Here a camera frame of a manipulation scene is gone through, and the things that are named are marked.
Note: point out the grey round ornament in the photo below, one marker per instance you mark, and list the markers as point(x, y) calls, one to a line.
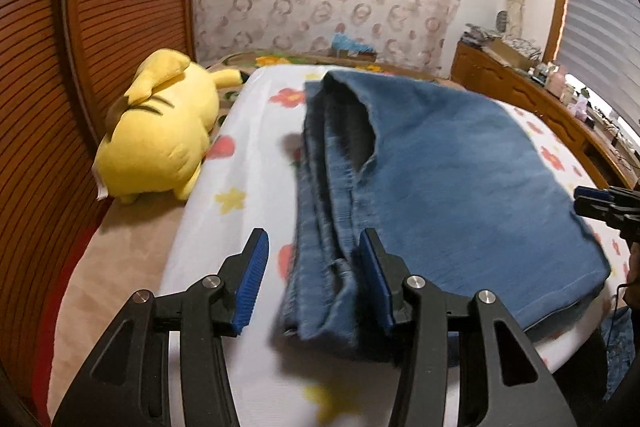
point(502, 21)

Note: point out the pile of small trinkets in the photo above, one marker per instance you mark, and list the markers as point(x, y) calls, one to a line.
point(595, 112)

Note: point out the red cloth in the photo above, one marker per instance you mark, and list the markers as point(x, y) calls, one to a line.
point(45, 332)

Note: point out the grey window blind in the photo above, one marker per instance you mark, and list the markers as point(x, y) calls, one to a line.
point(605, 22)

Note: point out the blue textured cloth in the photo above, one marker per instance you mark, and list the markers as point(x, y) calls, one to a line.
point(620, 347)

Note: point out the blue denim pants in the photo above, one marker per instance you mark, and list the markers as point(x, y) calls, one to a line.
point(450, 167)

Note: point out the wooden slatted wardrobe door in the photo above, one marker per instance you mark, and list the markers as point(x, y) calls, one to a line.
point(100, 32)

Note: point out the yellow plush toy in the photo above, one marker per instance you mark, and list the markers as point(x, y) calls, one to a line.
point(155, 142)

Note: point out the pink container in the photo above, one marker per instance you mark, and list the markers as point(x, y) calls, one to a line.
point(556, 82)

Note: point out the blue plastic bag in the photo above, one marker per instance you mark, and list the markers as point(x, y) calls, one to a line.
point(350, 42)

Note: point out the open cardboard tray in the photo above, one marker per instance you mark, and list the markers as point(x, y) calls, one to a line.
point(510, 54)

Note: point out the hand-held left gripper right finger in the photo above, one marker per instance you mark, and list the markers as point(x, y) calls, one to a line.
point(375, 277)

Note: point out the white floral bed sheet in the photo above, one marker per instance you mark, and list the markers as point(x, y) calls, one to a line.
point(240, 147)

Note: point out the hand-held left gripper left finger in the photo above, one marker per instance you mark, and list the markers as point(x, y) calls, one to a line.
point(252, 272)

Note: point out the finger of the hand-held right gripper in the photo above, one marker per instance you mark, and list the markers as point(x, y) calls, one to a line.
point(595, 208)
point(592, 195)

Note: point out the wooden dresser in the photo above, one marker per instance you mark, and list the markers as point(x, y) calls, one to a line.
point(510, 87)

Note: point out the brown floral blanket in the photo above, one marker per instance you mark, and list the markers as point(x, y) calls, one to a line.
point(115, 267)

